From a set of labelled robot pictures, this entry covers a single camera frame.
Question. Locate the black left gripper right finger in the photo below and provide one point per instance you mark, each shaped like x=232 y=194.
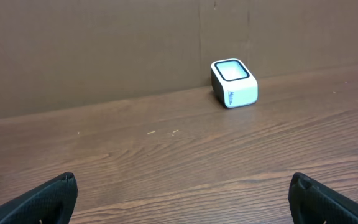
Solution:
x=312 y=202

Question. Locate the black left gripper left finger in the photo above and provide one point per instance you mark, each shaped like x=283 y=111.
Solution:
x=51 y=202

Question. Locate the white barcode scanner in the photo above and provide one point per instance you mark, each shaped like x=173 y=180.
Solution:
x=233 y=84

